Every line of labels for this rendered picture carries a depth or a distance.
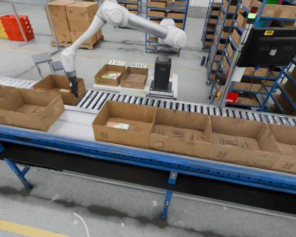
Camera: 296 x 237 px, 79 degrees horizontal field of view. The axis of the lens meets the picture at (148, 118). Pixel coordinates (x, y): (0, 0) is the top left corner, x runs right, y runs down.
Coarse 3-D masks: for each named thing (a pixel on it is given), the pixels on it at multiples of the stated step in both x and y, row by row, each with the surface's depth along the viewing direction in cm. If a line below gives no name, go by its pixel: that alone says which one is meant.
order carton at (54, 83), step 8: (40, 80) 185; (48, 80) 196; (56, 80) 201; (64, 80) 199; (80, 80) 194; (40, 88) 174; (48, 88) 198; (56, 88) 205; (64, 88) 205; (80, 88) 189; (64, 96) 174; (72, 96) 177; (80, 96) 192; (64, 104) 181; (72, 104) 179
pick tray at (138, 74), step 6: (126, 72) 234; (132, 72) 241; (138, 72) 240; (144, 72) 239; (126, 78) 230; (132, 78) 231; (138, 78) 231; (144, 78) 232; (120, 84) 212; (126, 84) 210; (132, 84) 209; (138, 84) 208; (144, 84) 211
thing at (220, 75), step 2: (216, 74) 174; (218, 74) 174; (220, 74) 174; (222, 74) 174; (224, 74) 175; (214, 76) 177; (216, 76) 174; (218, 76) 173; (220, 76) 173; (222, 76) 173; (224, 76) 173; (226, 76) 173; (214, 78) 176; (216, 78) 175; (218, 78) 174; (220, 78) 174; (222, 78) 174; (224, 78) 173; (218, 80) 179; (220, 80) 177; (222, 80) 176; (224, 80) 175; (218, 82) 179; (220, 82) 178; (222, 82) 178
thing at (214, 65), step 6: (222, 0) 363; (222, 6) 350; (228, 6) 289; (216, 24) 391; (222, 24) 315; (216, 30) 375; (222, 30) 312; (216, 42) 369; (210, 48) 423; (216, 48) 332; (210, 60) 399; (216, 60) 348; (210, 66) 373; (216, 66) 374; (210, 72) 363
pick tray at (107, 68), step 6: (108, 66) 241; (114, 66) 240; (120, 66) 238; (102, 72) 234; (108, 72) 241; (114, 72) 241; (120, 72) 242; (96, 78) 212; (102, 78) 210; (108, 78) 209; (120, 78) 220; (102, 84) 216; (108, 84) 214; (114, 84) 213
